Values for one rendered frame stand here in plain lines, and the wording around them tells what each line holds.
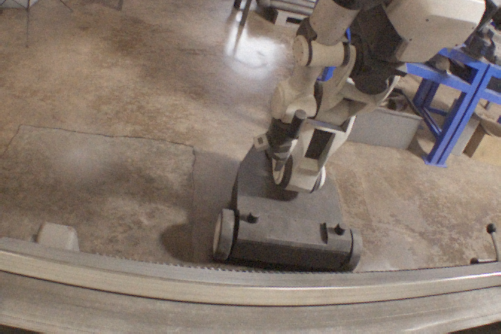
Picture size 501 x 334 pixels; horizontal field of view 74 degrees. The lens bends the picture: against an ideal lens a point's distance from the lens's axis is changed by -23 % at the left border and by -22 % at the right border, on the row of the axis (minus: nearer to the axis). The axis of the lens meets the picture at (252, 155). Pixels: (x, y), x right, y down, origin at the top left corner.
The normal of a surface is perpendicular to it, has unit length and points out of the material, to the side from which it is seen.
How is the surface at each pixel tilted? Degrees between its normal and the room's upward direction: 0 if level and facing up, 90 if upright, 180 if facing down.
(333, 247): 45
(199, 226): 0
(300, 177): 88
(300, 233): 0
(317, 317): 0
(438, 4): 73
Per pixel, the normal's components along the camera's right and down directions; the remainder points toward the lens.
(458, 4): 0.29, 0.40
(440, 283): 0.26, -0.09
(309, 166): 0.25, -0.62
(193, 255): 0.25, -0.76
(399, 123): 0.15, 0.64
